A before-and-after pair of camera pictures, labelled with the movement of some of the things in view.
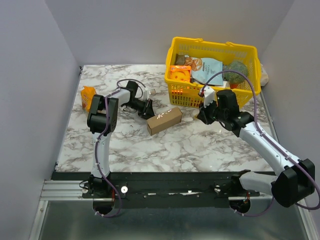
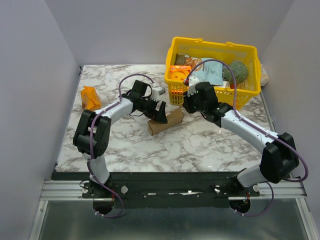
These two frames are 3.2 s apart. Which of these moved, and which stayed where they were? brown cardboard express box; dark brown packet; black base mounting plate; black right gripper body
Moved: black right gripper body
Stayed: brown cardboard express box; black base mounting plate; dark brown packet
